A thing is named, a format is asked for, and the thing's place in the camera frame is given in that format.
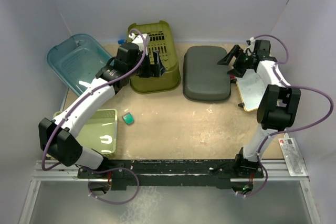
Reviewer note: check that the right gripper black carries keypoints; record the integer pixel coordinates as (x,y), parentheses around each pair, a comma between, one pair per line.
(237,52)

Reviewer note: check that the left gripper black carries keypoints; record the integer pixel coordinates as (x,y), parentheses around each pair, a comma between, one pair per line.
(153,71)

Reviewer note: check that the large olive green basket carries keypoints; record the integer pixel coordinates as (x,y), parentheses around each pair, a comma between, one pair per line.
(162,63)

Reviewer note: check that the grey plastic tray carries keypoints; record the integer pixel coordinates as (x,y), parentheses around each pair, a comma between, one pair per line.
(204,80)

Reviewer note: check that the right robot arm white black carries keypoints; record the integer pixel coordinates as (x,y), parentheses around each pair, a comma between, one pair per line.
(278,107)

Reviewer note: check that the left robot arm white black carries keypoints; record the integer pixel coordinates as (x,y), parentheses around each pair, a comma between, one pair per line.
(58,136)

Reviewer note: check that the small blue object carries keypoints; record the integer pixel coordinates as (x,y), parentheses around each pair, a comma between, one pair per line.
(121,41)

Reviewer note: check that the small teal green block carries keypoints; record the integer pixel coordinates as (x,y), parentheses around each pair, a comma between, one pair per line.
(128,118)

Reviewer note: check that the blue transparent basket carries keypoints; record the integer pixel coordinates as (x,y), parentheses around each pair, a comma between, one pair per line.
(77,60)

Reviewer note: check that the light green plastic tray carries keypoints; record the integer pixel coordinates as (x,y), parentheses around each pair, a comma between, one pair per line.
(99,133)

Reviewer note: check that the clear plastic packet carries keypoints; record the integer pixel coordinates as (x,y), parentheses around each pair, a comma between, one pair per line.
(292,156)

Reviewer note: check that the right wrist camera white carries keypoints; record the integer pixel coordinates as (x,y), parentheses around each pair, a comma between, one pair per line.
(250,44)

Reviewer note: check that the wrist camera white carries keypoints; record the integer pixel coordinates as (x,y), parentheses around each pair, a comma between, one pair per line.
(141,41)
(250,44)

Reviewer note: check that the whiteboard with yellow frame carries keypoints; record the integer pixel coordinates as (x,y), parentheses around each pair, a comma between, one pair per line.
(251,89)

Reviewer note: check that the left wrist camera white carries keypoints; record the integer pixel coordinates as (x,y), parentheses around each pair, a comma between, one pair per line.
(141,41)

